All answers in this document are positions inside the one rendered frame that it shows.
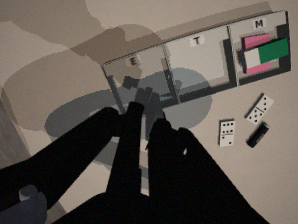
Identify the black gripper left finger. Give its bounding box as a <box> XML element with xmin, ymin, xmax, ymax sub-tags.
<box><xmin>0</xmin><ymin>87</ymin><xmax>145</xmax><ymax>224</ymax></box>

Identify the white domino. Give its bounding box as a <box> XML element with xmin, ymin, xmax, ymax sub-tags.
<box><xmin>218</xmin><ymin>119</ymin><xmax>235</xmax><ymax>147</ymax></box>
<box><xmin>244</xmin><ymin>93</ymin><xmax>274</xmax><ymax>125</ymax></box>

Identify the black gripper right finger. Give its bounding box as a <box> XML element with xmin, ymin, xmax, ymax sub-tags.
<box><xmin>145</xmin><ymin>92</ymin><xmax>270</xmax><ymax>224</ymax></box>

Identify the grey three-compartment bin rack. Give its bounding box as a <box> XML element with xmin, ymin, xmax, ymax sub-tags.
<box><xmin>100</xmin><ymin>10</ymin><xmax>292</xmax><ymax>114</ymax></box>

